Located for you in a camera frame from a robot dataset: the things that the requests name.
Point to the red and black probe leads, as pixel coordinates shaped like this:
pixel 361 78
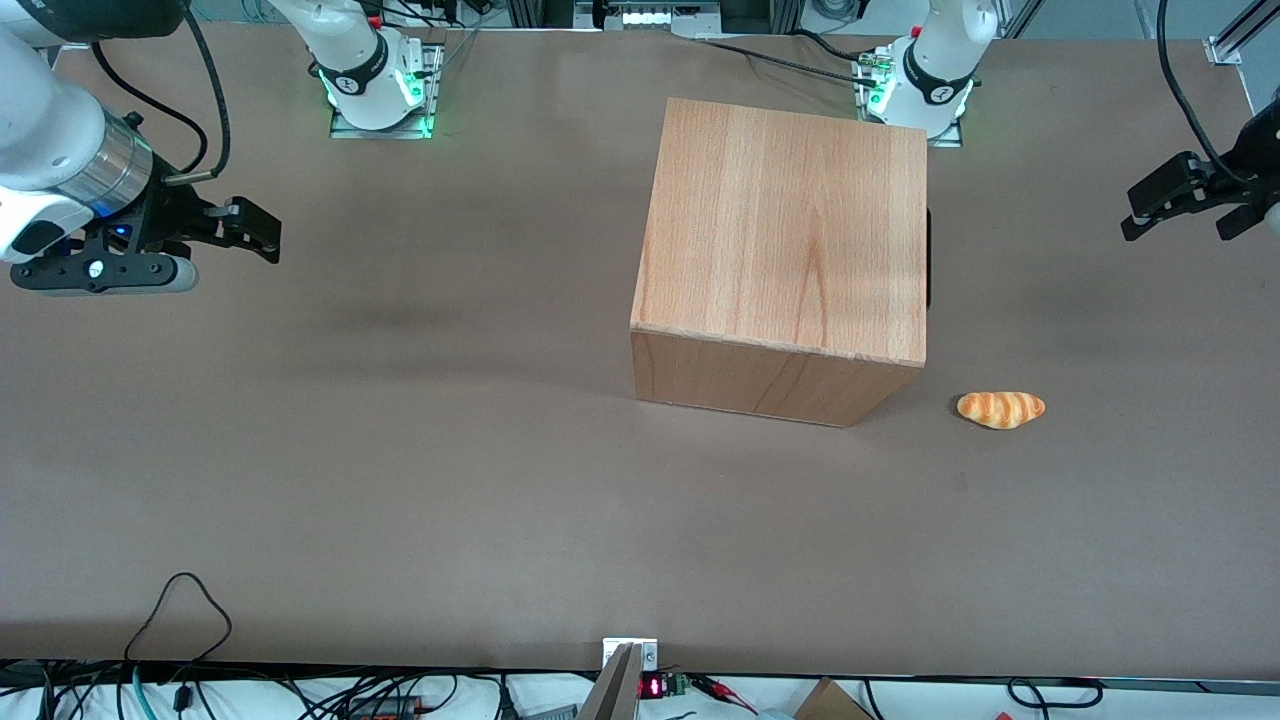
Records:
pixel 725 690

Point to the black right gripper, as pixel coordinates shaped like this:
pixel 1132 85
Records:
pixel 168 218

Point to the brown cardboard piece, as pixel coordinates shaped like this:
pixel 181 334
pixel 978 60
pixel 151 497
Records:
pixel 830 703

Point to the wooden beam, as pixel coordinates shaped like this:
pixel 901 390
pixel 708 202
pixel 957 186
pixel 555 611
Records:
pixel 612 690

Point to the orange croissant bread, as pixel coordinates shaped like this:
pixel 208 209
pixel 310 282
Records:
pixel 1000 409

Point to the aluminium frame profile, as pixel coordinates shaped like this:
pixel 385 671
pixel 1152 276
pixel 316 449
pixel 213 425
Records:
pixel 1240 30

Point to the orange and black device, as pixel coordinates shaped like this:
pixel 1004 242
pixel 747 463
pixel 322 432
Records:
pixel 385 709

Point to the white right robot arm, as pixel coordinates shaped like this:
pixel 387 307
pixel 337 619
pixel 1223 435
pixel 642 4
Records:
pixel 50 130

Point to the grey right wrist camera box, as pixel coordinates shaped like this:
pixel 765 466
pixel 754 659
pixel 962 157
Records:
pixel 100 274

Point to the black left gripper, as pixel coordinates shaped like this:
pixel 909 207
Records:
pixel 1234 176

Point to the red digit display module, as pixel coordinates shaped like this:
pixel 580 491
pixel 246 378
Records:
pixel 655 687

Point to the bright white light strip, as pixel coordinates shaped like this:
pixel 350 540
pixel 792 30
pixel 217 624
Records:
pixel 648 18

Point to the small metal bracket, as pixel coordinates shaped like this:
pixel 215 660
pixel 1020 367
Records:
pixel 646 652

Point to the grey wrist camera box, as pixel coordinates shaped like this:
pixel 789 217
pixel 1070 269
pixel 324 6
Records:
pixel 1273 220
pixel 100 274

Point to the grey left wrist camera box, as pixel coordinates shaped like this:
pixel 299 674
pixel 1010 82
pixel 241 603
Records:
pixel 1273 220

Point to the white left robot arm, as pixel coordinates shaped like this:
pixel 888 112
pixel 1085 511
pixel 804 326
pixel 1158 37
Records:
pixel 935 75

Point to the wooden drawer cabinet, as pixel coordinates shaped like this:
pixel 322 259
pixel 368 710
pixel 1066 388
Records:
pixel 780 230

